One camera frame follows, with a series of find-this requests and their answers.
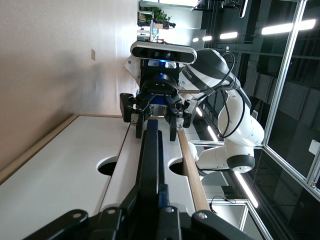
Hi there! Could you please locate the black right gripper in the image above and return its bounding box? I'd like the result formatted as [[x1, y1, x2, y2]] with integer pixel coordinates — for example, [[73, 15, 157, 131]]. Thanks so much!
[[119, 59, 198, 142]]

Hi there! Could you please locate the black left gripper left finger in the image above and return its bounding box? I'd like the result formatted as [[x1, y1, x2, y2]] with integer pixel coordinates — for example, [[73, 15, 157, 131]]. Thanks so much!
[[22, 186, 156, 240]]

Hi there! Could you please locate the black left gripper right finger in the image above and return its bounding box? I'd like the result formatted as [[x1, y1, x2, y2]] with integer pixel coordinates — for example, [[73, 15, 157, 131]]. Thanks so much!
[[159, 184, 256, 240]]

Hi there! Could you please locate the black metal drawer handle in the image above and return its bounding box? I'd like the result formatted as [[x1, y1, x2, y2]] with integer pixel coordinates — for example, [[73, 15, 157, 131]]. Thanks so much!
[[135, 119, 166, 211]]

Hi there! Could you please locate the white-fronted drawer with handle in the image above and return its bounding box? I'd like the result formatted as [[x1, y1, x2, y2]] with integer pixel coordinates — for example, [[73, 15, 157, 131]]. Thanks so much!
[[99, 119, 197, 218]]

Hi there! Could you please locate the light wooden drawer cabinet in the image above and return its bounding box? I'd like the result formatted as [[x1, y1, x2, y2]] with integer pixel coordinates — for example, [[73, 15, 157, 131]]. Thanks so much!
[[0, 113, 211, 213]]

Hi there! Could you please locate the green potted plant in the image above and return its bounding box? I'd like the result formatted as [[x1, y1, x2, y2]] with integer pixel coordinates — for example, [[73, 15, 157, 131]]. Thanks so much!
[[149, 6, 173, 24]]

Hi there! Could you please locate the white sign plate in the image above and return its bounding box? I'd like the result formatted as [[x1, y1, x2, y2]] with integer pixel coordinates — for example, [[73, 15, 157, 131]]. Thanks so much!
[[308, 139, 320, 156]]

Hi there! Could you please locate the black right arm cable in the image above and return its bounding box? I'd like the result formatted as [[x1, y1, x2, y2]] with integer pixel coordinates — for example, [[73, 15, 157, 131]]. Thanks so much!
[[179, 51, 248, 138]]

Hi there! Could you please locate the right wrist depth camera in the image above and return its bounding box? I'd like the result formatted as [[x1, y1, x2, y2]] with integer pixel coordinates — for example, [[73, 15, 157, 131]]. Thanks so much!
[[130, 40, 198, 63]]

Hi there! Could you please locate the white-fronted drawer without handle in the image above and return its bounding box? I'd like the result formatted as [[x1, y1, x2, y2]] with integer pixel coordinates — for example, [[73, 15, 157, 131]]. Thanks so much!
[[0, 115, 131, 240]]

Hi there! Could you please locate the aluminium cage frame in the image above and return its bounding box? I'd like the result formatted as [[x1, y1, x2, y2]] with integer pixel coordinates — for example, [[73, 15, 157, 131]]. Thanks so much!
[[261, 0, 320, 191]]

